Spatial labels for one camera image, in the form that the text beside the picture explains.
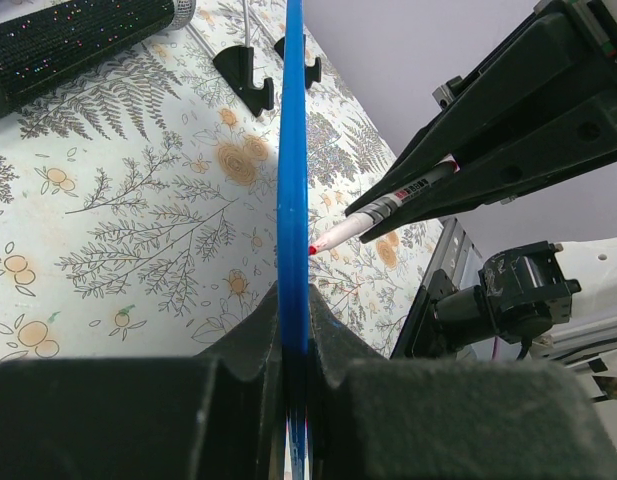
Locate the black glitter microphone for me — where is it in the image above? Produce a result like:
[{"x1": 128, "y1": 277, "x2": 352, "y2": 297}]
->
[{"x1": 0, "y1": 1, "x2": 196, "y2": 118}]

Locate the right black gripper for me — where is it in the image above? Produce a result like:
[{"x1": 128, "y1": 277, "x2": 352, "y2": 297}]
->
[{"x1": 345, "y1": 1, "x2": 617, "y2": 215}]

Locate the floral table mat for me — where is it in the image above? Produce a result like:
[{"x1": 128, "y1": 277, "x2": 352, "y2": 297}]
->
[{"x1": 0, "y1": 0, "x2": 444, "y2": 364}]

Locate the black whiteboard stand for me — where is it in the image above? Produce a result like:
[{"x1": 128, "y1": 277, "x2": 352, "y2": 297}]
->
[{"x1": 211, "y1": 0, "x2": 323, "y2": 119}]

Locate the blue framed whiteboard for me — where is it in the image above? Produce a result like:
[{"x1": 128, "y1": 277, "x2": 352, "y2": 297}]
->
[{"x1": 277, "y1": 1, "x2": 309, "y2": 479}]

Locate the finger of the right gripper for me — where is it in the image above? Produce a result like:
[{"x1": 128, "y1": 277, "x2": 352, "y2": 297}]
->
[{"x1": 360, "y1": 94, "x2": 617, "y2": 243}]

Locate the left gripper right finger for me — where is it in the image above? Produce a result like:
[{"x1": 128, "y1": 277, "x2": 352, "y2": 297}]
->
[{"x1": 308, "y1": 288, "x2": 613, "y2": 479}]

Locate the red whiteboard marker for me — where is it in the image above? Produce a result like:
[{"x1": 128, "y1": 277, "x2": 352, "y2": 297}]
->
[{"x1": 308, "y1": 158, "x2": 459, "y2": 256}]

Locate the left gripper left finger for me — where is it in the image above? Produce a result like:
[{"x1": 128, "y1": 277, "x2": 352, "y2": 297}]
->
[{"x1": 0, "y1": 289, "x2": 283, "y2": 479}]

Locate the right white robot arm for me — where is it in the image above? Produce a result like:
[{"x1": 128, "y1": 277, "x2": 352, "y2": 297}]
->
[{"x1": 350, "y1": 1, "x2": 617, "y2": 359}]

